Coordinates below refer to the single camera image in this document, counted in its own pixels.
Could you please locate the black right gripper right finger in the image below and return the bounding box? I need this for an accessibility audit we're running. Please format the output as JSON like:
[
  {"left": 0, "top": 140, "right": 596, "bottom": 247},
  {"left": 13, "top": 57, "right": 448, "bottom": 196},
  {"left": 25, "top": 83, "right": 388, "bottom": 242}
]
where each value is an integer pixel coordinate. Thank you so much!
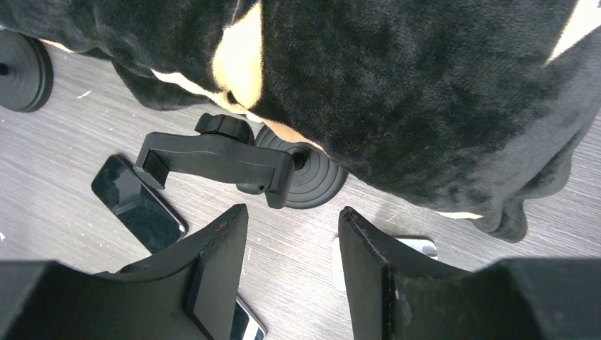
[{"left": 338, "top": 207, "right": 600, "bottom": 340}]

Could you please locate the small black smartphone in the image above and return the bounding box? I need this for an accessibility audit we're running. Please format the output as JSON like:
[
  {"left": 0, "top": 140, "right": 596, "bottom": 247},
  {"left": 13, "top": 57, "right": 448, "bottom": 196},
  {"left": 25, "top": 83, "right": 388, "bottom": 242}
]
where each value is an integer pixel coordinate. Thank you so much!
[{"left": 91, "top": 154, "right": 188, "bottom": 254}]

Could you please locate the white-edged smartphone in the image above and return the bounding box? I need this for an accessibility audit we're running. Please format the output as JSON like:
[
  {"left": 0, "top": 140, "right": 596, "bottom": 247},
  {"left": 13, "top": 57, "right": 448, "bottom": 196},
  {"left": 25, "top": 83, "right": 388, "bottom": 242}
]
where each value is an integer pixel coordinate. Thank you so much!
[{"left": 230, "top": 296, "right": 267, "bottom": 340}]

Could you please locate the white folding phone stand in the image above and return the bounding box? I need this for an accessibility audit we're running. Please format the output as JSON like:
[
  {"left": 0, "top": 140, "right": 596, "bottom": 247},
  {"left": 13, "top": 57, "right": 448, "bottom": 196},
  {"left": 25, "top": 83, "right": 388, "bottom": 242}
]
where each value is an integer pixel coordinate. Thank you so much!
[{"left": 332, "top": 237, "right": 438, "bottom": 292}]

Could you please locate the black flower-pattern pillow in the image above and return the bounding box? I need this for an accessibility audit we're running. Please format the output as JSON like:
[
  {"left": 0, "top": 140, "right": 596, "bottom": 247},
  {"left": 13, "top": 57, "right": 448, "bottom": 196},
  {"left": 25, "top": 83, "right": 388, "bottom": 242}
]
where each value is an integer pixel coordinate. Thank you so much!
[{"left": 1, "top": 1, "right": 600, "bottom": 243}]

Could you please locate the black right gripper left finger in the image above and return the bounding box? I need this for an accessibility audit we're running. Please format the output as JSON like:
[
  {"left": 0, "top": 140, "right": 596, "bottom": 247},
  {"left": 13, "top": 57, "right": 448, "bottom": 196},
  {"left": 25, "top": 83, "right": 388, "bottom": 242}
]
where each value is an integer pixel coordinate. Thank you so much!
[{"left": 1, "top": 204, "right": 248, "bottom": 339}]

